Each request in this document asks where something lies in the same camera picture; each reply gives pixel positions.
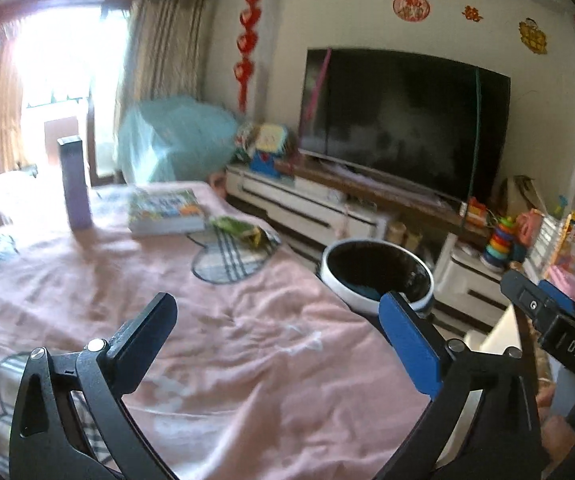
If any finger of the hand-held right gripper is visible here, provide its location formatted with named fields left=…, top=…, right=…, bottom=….
left=537, top=279, right=575, bottom=331
left=500, top=270, right=563, bottom=333

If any white wooden television cabinet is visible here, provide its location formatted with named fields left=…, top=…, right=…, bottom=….
left=224, top=162, right=518, bottom=333

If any black white-rimmed trash bin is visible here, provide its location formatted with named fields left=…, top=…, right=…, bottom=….
left=320, top=239, right=435, bottom=318

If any green yellow snack packet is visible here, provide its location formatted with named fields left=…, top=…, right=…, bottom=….
left=207, top=215, right=280, bottom=251

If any colourful toy activity box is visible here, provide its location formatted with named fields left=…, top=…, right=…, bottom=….
left=234, top=122, right=298, bottom=156

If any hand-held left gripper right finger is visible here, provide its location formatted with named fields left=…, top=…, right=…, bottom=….
left=372, top=290, right=551, bottom=480

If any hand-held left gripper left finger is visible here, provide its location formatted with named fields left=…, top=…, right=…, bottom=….
left=10, top=291, right=180, bottom=480

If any person's right hand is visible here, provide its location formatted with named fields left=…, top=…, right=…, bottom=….
left=537, top=387, right=575, bottom=480

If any pink printed blanket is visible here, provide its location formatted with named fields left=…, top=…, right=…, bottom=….
left=0, top=180, right=448, bottom=480

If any round red wall sticker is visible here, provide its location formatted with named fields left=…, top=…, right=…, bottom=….
left=392, top=0, right=431, bottom=22

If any black flat television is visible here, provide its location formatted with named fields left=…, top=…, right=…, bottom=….
left=298, top=47, right=512, bottom=206

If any gold figure wall sticker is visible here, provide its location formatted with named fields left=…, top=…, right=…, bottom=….
left=518, top=17, right=549, bottom=56

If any teal mesh cover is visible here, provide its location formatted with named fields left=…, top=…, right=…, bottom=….
left=114, top=94, right=240, bottom=186

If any pink plastic toy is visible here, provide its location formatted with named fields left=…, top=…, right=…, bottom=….
left=515, top=208, right=548, bottom=261

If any rainbow stacking ring toy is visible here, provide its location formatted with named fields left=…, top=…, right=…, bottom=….
left=481, top=216, right=518, bottom=271

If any orange toy phone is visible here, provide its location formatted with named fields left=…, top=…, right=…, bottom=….
left=462, top=197, right=491, bottom=226

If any blue toy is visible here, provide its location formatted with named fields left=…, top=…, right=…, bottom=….
left=250, top=150, right=288, bottom=178

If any red hanging knot ornament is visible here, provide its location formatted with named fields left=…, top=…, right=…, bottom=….
left=234, top=0, right=265, bottom=111

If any pink flat box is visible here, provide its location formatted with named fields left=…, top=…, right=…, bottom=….
left=545, top=265, right=575, bottom=311

